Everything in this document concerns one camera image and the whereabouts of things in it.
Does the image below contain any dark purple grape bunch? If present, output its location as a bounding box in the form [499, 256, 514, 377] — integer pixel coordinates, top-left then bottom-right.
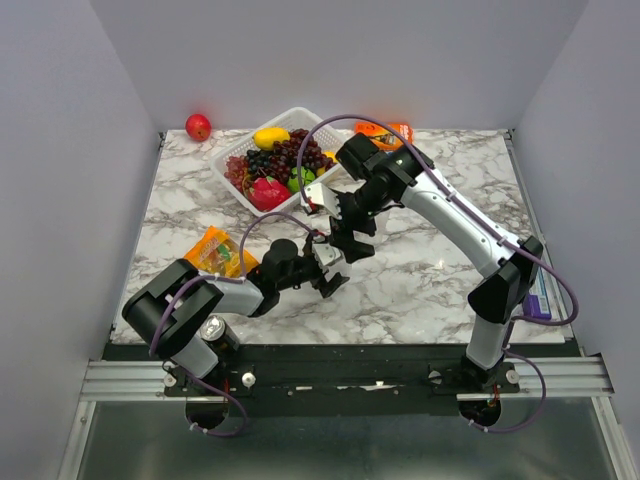
[244, 129, 325, 184]

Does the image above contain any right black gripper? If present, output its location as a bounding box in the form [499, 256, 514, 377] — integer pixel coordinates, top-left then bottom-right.
[323, 185, 389, 265]

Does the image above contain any red apple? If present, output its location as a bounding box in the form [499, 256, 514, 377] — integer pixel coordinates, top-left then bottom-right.
[185, 113, 212, 142]

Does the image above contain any red grape bunch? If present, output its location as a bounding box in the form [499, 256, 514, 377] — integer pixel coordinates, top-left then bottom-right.
[224, 156, 251, 193]

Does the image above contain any red dragon fruit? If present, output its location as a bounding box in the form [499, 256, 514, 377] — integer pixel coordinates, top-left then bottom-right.
[247, 177, 291, 212]

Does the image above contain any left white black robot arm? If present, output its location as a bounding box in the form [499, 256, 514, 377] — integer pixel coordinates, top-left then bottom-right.
[122, 239, 348, 395]

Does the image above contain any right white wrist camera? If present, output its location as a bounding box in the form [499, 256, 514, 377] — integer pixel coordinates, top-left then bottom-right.
[301, 183, 342, 219]

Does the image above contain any purple box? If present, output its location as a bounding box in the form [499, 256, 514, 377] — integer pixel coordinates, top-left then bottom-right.
[522, 270, 552, 325]

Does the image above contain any yellow mango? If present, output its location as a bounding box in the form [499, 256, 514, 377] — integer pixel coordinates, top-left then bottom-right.
[253, 127, 290, 151]

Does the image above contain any black mounting rail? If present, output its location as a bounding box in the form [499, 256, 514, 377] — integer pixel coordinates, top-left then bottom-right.
[159, 342, 526, 419]

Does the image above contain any orange razor box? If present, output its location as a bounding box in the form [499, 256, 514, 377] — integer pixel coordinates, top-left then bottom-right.
[354, 121, 413, 152]

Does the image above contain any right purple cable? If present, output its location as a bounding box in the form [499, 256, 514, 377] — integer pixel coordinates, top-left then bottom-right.
[296, 113, 580, 434]

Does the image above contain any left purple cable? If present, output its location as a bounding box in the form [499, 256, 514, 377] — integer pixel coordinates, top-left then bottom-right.
[148, 211, 326, 359]

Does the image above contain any green toy fruit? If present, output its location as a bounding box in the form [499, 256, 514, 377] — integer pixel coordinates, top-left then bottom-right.
[287, 166, 316, 194]

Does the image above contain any purple cable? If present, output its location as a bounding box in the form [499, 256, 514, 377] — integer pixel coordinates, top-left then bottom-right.
[296, 113, 580, 434]
[148, 211, 326, 359]

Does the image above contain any aluminium frame rail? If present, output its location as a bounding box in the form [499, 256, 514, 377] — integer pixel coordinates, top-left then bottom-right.
[80, 357, 614, 402]

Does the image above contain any white plastic basket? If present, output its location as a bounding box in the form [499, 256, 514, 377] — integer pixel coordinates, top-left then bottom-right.
[210, 107, 346, 216]

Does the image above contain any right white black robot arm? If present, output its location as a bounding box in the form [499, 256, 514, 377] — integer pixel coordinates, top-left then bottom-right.
[329, 134, 543, 392]

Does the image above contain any small yellow lemon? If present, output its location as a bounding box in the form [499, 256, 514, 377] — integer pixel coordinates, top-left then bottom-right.
[315, 151, 337, 177]

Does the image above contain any orange snack bag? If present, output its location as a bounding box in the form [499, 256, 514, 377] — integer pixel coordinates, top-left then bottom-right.
[184, 227, 243, 278]

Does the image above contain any silver can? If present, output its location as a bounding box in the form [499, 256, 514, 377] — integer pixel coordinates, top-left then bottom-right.
[199, 315, 240, 357]

